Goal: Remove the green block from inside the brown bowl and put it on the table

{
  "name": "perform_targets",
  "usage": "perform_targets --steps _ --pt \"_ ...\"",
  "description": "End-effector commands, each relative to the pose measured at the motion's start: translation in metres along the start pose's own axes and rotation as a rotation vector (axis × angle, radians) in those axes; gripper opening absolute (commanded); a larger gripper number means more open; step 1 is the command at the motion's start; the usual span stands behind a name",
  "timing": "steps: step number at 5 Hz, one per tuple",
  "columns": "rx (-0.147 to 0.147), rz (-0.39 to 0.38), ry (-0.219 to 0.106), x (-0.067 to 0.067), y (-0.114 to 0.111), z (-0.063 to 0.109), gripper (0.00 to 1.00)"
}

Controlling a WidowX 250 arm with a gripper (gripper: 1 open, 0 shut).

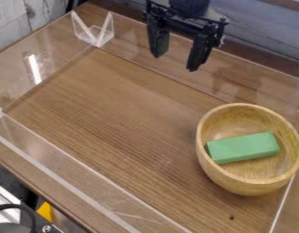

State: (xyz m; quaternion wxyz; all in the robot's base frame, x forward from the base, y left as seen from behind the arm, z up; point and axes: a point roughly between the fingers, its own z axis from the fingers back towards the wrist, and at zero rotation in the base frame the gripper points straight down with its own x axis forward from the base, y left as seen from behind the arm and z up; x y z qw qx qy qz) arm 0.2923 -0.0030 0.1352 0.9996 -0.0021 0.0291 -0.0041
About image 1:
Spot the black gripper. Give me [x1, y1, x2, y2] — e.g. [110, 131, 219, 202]
[142, 0, 228, 72]

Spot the green rectangular block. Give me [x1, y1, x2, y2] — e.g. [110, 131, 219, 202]
[204, 131, 279, 165]

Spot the brown wooden bowl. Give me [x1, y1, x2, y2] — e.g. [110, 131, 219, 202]
[196, 103, 299, 196]

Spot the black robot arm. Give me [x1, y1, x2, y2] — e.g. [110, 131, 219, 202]
[142, 0, 228, 72]

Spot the yellow sticker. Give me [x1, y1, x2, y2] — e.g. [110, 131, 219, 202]
[35, 201, 53, 222]

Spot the clear acrylic corner bracket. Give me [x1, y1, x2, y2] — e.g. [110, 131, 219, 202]
[70, 11, 114, 47]

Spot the clear acrylic tray wall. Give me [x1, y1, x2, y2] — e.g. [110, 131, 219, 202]
[0, 4, 299, 233]

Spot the black cable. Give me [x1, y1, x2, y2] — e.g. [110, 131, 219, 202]
[0, 203, 38, 233]

